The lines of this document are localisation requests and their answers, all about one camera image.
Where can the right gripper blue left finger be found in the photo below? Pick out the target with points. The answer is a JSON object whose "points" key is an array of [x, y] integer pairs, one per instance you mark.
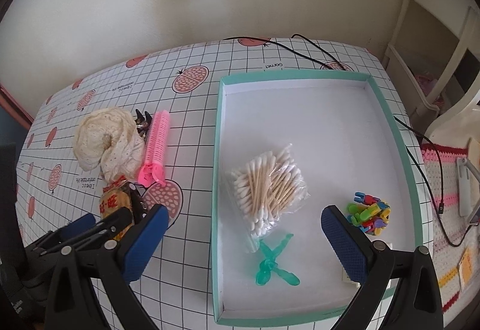
{"points": [[141, 240]]}

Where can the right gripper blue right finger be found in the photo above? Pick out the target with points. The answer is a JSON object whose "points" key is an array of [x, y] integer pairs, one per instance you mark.
{"points": [[348, 243]]}

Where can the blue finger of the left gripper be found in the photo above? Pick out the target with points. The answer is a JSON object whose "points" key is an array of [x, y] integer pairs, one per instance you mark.
{"points": [[76, 227]]}

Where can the black toy car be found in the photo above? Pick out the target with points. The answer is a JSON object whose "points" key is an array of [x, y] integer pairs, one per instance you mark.
{"points": [[139, 208]]}

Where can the orange snack packet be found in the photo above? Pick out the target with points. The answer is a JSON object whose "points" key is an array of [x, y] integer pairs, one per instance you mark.
{"points": [[115, 196]]}

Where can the cream lace scrunchie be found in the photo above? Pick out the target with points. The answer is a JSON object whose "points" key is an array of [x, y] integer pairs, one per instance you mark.
{"points": [[108, 139]]}

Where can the pink hair roller clip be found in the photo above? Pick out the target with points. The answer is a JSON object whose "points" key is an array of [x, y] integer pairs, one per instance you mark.
{"points": [[152, 170]]}

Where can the black gold action figure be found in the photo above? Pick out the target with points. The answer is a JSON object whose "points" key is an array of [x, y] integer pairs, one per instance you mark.
{"points": [[143, 122]]}

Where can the small cream plastic piece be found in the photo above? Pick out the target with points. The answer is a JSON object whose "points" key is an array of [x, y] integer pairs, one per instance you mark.
{"points": [[347, 279]]}

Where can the colourful plastic clips pile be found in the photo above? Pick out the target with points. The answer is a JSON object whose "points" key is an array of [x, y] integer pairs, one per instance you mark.
{"points": [[368, 213]]}

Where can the pomegranate grid tablecloth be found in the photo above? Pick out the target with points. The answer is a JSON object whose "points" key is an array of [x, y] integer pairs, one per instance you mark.
{"points": [[53, 190]]}

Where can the teal plastic hair clip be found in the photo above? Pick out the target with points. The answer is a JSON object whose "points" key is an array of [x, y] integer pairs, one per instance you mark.
{"points": [[269, 264]]}

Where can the crocheted striped blanket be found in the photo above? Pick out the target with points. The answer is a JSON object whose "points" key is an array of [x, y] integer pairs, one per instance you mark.
{"points": [[455, 243]]}

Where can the bag of cotton swabs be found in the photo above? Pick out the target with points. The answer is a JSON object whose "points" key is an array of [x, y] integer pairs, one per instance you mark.
{"points": [[264, 189]]}

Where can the teal cardboard box tray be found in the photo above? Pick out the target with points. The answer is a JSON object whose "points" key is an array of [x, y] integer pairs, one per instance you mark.
{"points": [[344, 139]]}

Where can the grey metal stand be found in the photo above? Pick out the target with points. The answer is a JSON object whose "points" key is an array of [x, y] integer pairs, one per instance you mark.
{"points": [[468, 189]]}

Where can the white wooden shelf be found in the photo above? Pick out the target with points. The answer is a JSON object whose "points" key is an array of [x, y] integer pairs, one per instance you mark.
{"points": [[433, 60]]}

